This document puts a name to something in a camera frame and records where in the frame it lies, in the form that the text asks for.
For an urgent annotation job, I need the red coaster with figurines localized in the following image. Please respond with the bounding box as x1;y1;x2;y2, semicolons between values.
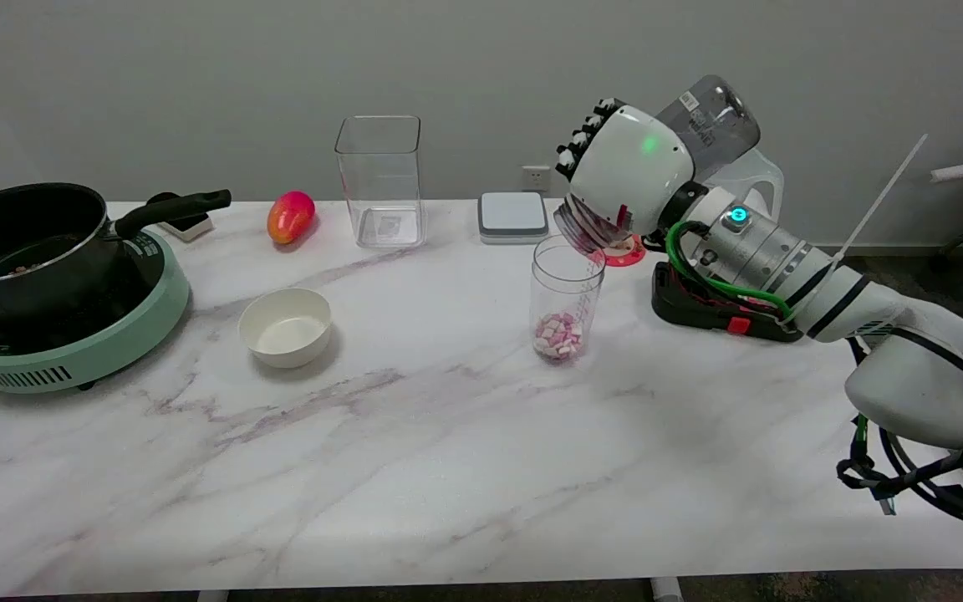
603;237;646;268

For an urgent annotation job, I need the black slicer box pink label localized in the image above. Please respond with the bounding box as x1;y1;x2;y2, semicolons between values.
651;262;804;344

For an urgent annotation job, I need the mint green induction cooker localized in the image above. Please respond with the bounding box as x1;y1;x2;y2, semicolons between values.
0;227;191;395

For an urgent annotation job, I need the clear plastic cup with cubes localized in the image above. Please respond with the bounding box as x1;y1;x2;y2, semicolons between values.
529;235;606;365

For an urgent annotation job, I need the clear square plastic container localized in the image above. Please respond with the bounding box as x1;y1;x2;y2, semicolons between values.
334;115;427;249

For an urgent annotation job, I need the green robot wrist cable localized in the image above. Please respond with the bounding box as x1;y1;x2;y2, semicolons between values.
665;220;796;323

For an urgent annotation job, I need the white bowl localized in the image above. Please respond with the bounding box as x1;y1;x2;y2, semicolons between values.
238;288;333;370

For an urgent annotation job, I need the grey clear bottle beige sleeve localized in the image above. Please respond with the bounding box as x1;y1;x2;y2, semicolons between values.
554;75;761;256

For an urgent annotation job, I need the clear plastic measuring jug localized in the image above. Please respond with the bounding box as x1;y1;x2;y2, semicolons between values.
703;149;785;239

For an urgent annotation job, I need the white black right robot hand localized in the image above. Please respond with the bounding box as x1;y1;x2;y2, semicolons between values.
555;98;697;241

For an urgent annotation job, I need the white zip tie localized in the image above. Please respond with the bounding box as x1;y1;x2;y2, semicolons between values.
833;134;930;264

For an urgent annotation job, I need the black saucepan with handle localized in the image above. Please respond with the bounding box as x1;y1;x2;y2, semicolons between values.
0;182;232;323

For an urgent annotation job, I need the white grey square lid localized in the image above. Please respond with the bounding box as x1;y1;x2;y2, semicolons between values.
478;191;549;245

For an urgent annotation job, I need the red orange toy mango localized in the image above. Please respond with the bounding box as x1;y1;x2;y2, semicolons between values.
267;191;316;246

